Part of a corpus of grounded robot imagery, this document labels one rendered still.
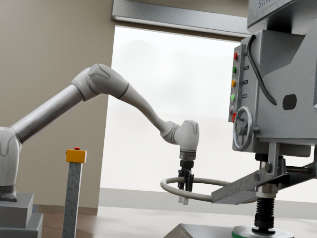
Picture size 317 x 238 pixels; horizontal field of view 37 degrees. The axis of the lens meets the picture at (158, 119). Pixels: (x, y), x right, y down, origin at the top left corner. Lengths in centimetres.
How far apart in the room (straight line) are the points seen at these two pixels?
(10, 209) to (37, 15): 644
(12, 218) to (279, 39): 119
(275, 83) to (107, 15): 683
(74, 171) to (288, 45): 184
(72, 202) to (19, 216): 122
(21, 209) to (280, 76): 110
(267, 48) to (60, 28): 667
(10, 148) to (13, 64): 607
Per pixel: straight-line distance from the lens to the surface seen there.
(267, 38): 165
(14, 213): 193
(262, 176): 162
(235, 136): 160
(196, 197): 211
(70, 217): 314
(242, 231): 169
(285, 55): 166
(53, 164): 795
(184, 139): 246
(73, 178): 311
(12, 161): 203
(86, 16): 818
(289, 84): 141
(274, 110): 148
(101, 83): 221
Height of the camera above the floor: 118
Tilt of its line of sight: 3 degrees up
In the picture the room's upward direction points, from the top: 5 degrees clockwise
